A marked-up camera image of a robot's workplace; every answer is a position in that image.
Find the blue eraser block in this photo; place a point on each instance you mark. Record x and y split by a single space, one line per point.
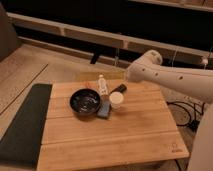
104 110

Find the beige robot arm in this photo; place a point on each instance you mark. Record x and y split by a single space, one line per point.
197 83

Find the small clear plastic bottle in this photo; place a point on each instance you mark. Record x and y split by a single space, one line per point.
102 85

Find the white paper cup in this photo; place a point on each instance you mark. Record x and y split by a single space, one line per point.
116 99

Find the black remote-like object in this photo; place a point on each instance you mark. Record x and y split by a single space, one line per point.
121 88

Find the black bowl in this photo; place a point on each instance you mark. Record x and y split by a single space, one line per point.
85 102

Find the dark green floor mat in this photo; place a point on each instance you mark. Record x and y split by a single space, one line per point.
22 141

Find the dark grey sofa corner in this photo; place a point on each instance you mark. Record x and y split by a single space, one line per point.
9 40

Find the white wall plug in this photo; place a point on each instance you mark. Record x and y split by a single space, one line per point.
204 61

